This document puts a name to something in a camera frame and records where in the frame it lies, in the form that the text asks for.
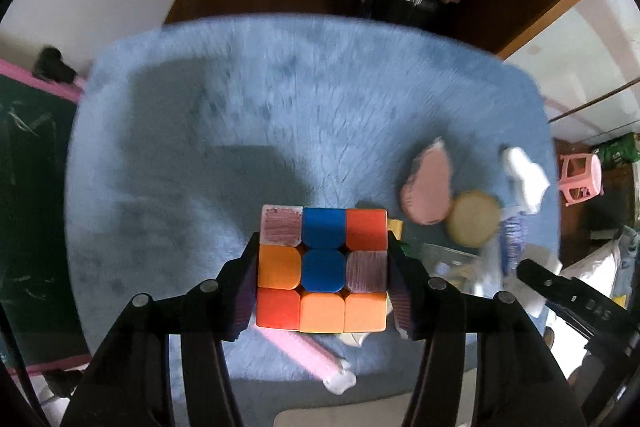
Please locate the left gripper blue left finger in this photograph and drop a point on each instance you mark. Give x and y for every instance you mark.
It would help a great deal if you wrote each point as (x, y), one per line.
(238, 288)

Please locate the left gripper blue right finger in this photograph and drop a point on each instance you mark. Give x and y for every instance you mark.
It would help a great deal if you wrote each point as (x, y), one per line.
(410, 295)

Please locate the multicolour puzzle cube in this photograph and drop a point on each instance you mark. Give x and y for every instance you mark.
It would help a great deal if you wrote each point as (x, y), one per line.
(322, 270)

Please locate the white blue carton box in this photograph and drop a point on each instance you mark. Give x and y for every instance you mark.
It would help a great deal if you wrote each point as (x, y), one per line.
(514, 248)

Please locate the white plastic bottle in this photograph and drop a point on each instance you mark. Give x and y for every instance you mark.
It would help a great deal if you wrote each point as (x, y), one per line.
(529, 181)

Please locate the clear sticker plastic cup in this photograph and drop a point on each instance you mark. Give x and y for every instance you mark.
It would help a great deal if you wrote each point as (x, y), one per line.
(462, 270)

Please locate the pink pear-shaped case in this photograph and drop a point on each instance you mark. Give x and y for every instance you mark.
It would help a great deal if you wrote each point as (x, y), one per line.
(425, 198)

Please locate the pink tube white cap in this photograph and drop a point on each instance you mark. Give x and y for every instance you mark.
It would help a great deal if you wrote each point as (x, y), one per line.
(333, 372)

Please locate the white plastic tray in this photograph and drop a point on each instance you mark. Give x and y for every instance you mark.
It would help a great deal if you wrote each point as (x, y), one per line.
(383, 412)

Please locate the pink plastic stool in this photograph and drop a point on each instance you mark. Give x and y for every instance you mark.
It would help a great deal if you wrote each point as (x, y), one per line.
(581, 178)

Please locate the blue fuzzy table cloth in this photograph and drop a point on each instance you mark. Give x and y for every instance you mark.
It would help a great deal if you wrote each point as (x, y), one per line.
(185, 132)

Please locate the green snack bag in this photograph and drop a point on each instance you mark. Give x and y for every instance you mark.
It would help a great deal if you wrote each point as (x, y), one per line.
(618, 152)

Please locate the green chalkboard pink frame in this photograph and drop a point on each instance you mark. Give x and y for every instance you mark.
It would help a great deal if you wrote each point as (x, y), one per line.
(36, 121)

